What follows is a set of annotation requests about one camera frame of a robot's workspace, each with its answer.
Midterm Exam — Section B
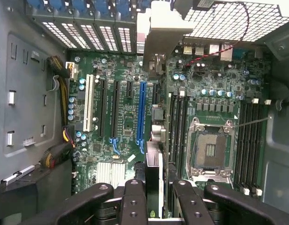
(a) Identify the green motherboard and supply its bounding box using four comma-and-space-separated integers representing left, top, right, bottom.
67, 50, 270, 195

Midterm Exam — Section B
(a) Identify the CPU socket with metal frame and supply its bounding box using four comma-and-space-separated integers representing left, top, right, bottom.
185, 116, 235, 184

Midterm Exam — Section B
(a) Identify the black plastic drive bay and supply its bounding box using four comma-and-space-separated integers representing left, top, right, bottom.
0, 161, 74, 225

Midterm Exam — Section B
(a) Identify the perforated metal fan grille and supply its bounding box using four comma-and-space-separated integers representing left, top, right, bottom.
183, 0, 289, 44

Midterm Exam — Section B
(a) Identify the silver finned chipset heatsink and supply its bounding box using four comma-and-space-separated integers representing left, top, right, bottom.
96, 161, 126, 188

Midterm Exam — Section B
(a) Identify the metal rear port block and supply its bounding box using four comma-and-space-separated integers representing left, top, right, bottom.
182, 43, 234, 61

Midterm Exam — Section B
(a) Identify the white expansion slot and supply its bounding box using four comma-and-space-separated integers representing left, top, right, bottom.
82, 74, 94, 132

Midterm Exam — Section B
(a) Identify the black plastic shroud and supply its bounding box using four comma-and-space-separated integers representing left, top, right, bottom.
267, 76, 289, 111

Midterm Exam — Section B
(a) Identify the black sleeved yellow wire bundle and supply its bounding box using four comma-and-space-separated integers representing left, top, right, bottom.
46, 55, 71, 128

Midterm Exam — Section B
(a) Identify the black RAM slot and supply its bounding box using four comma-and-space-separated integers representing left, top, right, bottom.
169, 92, 176, 165
181, 90, 189, 179
175, 90, 182, 176
240, 102, 252, 192
234, 101, 246, 188
246, 98, 259, 195
253, 103, 266, 196

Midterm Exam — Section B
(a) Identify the grey metal PC case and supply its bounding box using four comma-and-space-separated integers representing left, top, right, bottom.
0, 0, 289, 225

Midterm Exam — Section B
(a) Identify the blue expansion slot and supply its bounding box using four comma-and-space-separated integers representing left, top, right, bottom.
137, 81, 147, 142

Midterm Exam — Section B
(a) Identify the perforated metal slot cover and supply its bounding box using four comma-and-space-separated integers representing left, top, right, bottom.
41, 21, 77, 49
98, 25, 119, 53
80, 24, 105, 52
116, 27, 133, 53
61, 22, 91, 50

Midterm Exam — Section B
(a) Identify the thin metal locking lever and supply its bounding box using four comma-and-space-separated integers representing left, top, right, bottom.
232, 116, 273, 129

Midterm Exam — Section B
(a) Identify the long black expansion slot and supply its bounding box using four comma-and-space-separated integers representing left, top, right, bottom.
111, 80, 120, 139
98, 78, 107, 139

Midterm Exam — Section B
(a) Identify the red and black twisted wire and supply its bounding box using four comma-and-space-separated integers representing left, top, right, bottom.
184, 0, 250, 68

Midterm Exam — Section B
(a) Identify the blue plastic card retention latch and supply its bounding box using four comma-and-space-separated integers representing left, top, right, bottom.
26, 0, 136, 20

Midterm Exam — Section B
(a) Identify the black sleeved multicolour wire bundle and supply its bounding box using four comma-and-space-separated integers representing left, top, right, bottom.
39, 125, 76, 169

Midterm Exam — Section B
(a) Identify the white power connector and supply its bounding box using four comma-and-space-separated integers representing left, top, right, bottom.
65, 61, 79, 81

